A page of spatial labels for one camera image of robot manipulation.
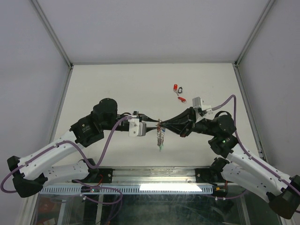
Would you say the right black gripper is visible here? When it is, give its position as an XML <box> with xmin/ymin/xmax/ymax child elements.
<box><xmin>159</xmin><ymin>107</ymin><xmax>218</xmax><ymax>138</ymax></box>

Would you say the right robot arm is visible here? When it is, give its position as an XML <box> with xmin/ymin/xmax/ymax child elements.
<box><xmin>160</xmin><ymin>107</ymin><xmax>300</xmax><ymax>219</ymax></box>

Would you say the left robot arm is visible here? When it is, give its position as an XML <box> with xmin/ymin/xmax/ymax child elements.
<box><xmin>6</xmin><ymin>98</ymin><xmax>156</xmax><ymax>198</ymax></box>

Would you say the red tag with ring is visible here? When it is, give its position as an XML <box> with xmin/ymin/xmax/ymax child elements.
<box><xmin>178</xmin><ymin>97</ymin><xmax>186</xmax><ymax>103</ymax></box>

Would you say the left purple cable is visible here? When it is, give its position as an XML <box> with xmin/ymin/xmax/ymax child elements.
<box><xmin>0</xmin><ymin>114</ymin><xmax>123</xmax><ymax>207</ymax></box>

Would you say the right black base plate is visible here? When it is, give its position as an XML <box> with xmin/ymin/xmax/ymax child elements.
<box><xmin>195</xmin><ymin>168</ymin><xmax>224</xmax><ymax>185</ymax></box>

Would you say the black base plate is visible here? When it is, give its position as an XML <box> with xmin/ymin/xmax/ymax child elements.
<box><xmin>72</xmin><ymin>166</ymin><xmax>115</xmax><ymax>183</ymax></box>
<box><xmin>195</xmin><ymin>168</ymin><xmax>224</xmax><ymax>185</ymax></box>

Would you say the aluminium mounting rail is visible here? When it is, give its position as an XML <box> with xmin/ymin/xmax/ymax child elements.
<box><xmin>29</xmin><ymin>165</ymin><xmax>282</xmax><ymax>186</ymax></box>

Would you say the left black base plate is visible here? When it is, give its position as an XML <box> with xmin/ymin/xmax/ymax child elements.
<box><xmin>72</xmin><ymin>166</ymin><xmax>115</xmax><ymax>183</ymax></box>

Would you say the white slotted cable duct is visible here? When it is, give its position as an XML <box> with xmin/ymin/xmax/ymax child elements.
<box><xmin>39</xmin><ymin>184</ymin><xmax>213</xmax><ymax>195</ymax></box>

